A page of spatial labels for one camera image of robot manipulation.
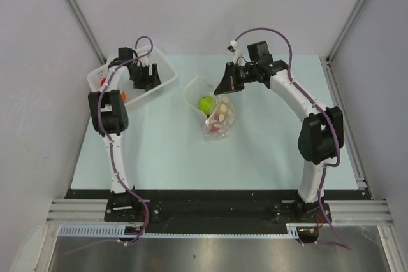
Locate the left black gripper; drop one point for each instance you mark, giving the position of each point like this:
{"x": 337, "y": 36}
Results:
{"x": 152, "y": 81}

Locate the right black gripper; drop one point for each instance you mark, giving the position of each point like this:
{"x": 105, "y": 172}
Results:
{"x": 229, "y": 82}

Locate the white plastic basket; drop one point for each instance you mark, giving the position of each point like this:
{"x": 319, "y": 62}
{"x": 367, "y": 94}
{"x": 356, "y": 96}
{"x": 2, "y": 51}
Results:
{"x": 137, "y": 97}

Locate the yellow pear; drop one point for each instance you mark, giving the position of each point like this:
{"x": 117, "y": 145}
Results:
{"x": 220, "y": 115}

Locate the light green apple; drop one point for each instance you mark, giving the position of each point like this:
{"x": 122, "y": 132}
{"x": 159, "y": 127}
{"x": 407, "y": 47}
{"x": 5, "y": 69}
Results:
{"x": 205, "y": 105}

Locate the clear dotted zip bag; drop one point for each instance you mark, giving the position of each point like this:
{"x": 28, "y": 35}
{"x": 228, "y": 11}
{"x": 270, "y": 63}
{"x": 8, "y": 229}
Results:
{"x": 199, "y": 87}

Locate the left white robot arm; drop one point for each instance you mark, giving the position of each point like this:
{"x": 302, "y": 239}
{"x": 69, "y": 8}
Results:
{"x": 107, "y": 105}

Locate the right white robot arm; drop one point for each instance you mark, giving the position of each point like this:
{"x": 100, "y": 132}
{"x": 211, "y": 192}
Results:
{"x": 322, "y": 133}

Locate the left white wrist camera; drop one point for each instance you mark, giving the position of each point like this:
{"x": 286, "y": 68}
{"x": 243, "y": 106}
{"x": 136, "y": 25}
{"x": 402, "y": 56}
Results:
{"x": 142, "y": 56}

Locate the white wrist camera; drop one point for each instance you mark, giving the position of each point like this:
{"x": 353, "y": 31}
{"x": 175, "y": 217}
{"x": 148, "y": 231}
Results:
{"x": 237, "y": 53}
{"x": 142, "y": 56}

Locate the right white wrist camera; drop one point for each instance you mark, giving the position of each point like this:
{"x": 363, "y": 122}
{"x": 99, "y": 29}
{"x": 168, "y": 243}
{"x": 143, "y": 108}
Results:
{"x": 237, "y": 53}

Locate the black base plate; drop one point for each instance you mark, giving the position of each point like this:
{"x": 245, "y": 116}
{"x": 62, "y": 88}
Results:
{"x": 228, "y": 212}

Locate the white slotted cable duct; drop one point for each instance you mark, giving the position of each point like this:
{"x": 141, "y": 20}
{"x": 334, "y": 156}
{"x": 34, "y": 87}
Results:
{"x": 122, "y": 231}

